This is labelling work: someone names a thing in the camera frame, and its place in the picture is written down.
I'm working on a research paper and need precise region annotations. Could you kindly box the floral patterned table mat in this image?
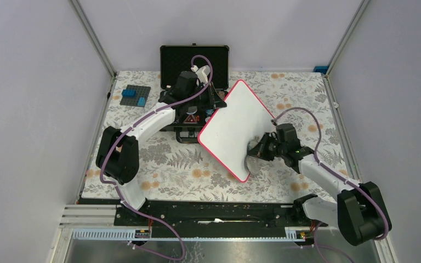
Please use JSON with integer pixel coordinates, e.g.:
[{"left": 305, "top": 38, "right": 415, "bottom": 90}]
[{"left": 81, "top": 70, "right": 356, "bottom": 205}]

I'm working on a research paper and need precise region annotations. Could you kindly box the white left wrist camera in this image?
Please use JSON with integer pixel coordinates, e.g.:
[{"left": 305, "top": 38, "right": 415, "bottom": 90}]
[{"left": 191, "top": 65, "right": 211, "bottom": 85}]

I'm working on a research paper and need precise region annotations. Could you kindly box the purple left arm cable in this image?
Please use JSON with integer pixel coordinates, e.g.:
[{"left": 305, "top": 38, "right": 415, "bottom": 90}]
[{"left": 99, "top": 54, "right": 214, "bottom": 261}]

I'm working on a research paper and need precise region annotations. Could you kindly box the blue corner block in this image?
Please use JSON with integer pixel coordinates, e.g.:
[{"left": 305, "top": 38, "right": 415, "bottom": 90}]
[{"left": 313, "top": 66, "right": 329, "bottom": 75}]

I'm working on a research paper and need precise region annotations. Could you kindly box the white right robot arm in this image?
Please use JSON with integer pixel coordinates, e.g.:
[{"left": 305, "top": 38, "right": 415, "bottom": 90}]
[{"left": 245, "top": 123, "right": 392, "bottom": 246}]

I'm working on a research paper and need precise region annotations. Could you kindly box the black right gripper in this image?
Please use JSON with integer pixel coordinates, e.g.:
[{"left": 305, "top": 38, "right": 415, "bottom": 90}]
[{"left": 247, "top": 133, "right": 286, "bottom": 162}]

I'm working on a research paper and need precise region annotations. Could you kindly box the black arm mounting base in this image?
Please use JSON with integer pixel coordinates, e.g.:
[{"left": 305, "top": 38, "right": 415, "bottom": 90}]
[{"left": 114, "top": 201, "right": 317, "bottom": 241}]

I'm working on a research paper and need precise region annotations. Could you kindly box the black open carrying case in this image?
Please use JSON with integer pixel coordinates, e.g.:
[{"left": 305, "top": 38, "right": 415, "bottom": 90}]
[{"left": 159, "top": 44, "right": 230, "bottom": 144}]

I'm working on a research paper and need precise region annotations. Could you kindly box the white slotted cable duct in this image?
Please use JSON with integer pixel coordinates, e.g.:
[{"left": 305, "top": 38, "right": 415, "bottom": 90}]
[{"left": 72, "top": 227, "right": 306, "bottom": 242}]

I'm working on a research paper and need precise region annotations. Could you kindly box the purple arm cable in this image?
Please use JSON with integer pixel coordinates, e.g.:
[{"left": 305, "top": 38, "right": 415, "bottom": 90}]
[
  {"left": 99, "top": 54, "right": 214, "bottom": 261},
  {"left": 271, "top": 107, "right": 390, "bottom": 263}
]

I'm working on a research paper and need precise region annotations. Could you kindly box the small blue lego brick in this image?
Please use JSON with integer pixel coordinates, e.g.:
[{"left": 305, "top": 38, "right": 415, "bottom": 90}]
[{"left": 136, "top": 97, "right": 146, "bottom": 107}]

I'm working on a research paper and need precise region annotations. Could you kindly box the grey lego baseplate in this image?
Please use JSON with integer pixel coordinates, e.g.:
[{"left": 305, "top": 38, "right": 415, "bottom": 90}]
[{"left": 120, "top": 84, "right": 151, "bottom": 107}]

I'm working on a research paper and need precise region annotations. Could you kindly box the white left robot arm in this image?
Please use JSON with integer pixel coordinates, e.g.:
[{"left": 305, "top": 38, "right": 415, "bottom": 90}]
[{"left": 95, "top": 66, "right": 226, "bottom": 225}]

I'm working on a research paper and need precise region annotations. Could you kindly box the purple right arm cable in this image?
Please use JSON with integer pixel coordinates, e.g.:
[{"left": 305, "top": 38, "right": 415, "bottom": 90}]
[{"left": 271, "top": 107, "right": 390, "bottom": 263}]

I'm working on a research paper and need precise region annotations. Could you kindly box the pink framed whiteboard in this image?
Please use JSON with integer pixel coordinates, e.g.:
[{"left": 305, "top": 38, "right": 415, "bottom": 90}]
[{"left": 197, "top": 79, "right": 274, "bottom": 182}]

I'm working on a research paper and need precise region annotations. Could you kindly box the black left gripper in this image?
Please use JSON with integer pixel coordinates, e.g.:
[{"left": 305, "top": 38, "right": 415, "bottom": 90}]
[{"left": 187, "top": 82, "right": 227, "bottom": 111}]

